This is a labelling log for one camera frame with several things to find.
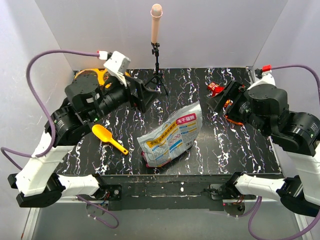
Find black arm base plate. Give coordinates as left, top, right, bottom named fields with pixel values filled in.
left=77, top=174, right=257, bottom=212

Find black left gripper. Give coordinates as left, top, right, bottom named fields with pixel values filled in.
left=87, top=71, right=161, bottom=124

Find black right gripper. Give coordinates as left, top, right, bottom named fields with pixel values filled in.
left=206, top=79, right=271, bottom=137

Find black tripod stand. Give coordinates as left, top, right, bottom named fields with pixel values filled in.
left=145, top=42, right=169, bottom=96

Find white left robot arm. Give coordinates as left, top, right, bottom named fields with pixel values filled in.
left=8, top=75, right=161, bottom=208

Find white cartoon pet food bag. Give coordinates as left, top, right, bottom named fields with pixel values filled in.
left=137, top=101, right=203, bottom=168

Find pink microphone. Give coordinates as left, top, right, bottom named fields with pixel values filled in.
left=150, top=3, right=163, bottom=45

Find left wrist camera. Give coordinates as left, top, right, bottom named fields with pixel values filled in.
left=97, top=51, right=131, bottom=87

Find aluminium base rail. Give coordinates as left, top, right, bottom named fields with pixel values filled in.
left=21, top=181, right=313, bottom=240

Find yellow double pet bowl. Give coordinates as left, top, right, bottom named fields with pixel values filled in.
left=65, top=68, right=125, bottom=94

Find yellow plastic food scoop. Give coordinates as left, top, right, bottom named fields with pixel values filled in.
left=91, top=124, right=129, bottom=155

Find red yellow toy block truck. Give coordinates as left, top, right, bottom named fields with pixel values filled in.
left=206, top=92, right=220, bottom=99

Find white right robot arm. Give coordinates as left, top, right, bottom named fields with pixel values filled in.
left=207, top=80, right=320, bottom=217

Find orange curved toy track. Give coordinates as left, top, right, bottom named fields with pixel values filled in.
left=223, top=99, right=244, bottom=126

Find red owl toy block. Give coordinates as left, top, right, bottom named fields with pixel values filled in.
left=207, top=82, right=225, bottom=92

